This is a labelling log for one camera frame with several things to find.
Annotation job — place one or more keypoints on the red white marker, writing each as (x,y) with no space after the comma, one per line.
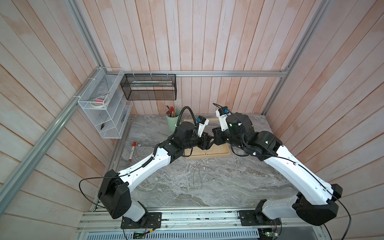
(132,151)

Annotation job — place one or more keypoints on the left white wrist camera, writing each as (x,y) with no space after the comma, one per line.
(202,123)

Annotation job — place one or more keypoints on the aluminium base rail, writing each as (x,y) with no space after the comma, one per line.
(196,223)

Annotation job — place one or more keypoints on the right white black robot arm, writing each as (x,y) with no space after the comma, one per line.
(315,203)

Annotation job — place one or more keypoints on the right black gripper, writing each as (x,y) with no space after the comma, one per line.
(218,135)

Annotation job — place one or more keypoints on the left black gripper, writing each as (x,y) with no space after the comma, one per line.
(206,145)

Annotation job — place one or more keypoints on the pens in cup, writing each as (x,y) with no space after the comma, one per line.
(171,111)

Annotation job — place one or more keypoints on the green pen cup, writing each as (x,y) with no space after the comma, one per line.
(172,119)

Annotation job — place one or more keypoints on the tape roll on shelf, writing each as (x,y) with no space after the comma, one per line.
(99,103)

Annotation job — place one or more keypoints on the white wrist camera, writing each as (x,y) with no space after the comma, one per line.
(222,113)
(202,123)

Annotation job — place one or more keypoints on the black mesh wall basket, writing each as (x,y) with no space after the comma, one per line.
(149,87)

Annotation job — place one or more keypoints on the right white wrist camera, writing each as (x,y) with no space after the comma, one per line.
(222,113)

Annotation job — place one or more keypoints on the white wire shelf rack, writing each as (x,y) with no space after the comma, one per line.
(110,121)

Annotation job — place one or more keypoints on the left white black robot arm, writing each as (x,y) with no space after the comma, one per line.
(116,188)

